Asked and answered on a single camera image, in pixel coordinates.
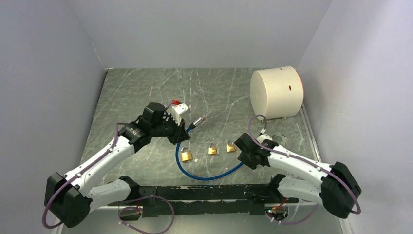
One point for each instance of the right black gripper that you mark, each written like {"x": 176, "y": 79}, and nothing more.
{"x": 243, "y": 157}

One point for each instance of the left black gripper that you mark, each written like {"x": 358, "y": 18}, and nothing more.
{"x": 179, "y": 134}

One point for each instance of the brass padlock with key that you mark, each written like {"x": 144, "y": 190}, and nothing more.
{"x": 212, "y": 150}

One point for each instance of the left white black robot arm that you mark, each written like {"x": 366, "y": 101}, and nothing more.
{"x": 70, "y": 197}

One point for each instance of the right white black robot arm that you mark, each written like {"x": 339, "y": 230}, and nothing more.
{"x": 332, "y": 186}

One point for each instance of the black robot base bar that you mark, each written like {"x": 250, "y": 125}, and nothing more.
{"x": 253, "y": 199}

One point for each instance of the cream cylindrical container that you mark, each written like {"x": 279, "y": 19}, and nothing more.
{"x": 277, "y": 92}

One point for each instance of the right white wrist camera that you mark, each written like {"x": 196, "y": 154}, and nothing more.
{"x": 263, "y": 136}

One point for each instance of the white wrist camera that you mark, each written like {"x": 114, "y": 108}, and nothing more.
{"x": 263, "y": 136}
{"x": 177, "y": 109}

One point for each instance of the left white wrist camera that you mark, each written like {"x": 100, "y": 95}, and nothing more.
{"x": 177, "y": 109}

